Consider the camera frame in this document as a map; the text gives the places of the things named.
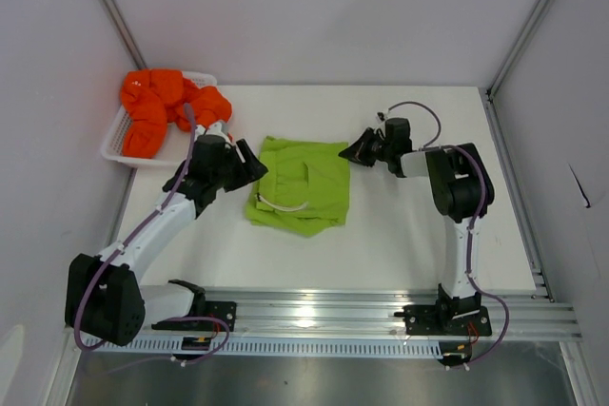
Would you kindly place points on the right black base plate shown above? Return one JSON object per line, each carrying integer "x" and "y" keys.
{"x": 428, "y": 320}

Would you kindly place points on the white slotted cable duct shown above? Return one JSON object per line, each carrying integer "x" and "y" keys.
{"x": 279, "y": 347}

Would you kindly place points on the white plastic basket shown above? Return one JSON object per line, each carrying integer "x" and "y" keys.
{"x": 112, "y": 148}

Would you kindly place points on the aluminium frame post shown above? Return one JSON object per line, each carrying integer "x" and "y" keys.
{"x": 126, "y": 38}
{"x": 526, "y": 33}

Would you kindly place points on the left aluminium frame post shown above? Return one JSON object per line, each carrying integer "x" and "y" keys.
{"x": 126, "y": 38}

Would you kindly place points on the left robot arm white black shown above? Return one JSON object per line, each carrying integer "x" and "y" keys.
{"x": 105, "y": 296}

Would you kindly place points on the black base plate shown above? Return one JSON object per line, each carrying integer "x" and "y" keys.
{"x": 428, "y": 320}
{"x": 226, "y": 311}

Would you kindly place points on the right aluminium frame post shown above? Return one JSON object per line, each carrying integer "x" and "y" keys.
{"x": 526, "y": 33}

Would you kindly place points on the orange shorts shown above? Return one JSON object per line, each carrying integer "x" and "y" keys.
{"x": 155, "y": 98}

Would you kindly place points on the lime green shorts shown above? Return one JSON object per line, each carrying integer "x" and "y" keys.
{"x": 306, "y": 189}

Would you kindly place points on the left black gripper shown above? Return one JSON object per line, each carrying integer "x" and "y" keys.
{"x": 252, "y": 168}

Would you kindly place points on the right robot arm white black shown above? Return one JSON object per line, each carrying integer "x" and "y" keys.
{"x": 461, "y": 191}

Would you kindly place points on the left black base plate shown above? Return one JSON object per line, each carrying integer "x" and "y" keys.
{"x": 226, "y": 311}

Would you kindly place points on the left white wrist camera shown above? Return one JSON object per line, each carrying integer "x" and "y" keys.
{"x": 219, "y": 129}

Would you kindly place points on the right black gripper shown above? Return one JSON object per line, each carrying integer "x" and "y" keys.
{"x": 360, "y": 151}

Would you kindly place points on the aluminium mounting rail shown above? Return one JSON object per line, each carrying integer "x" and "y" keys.
{"x": 332, "y": 314}

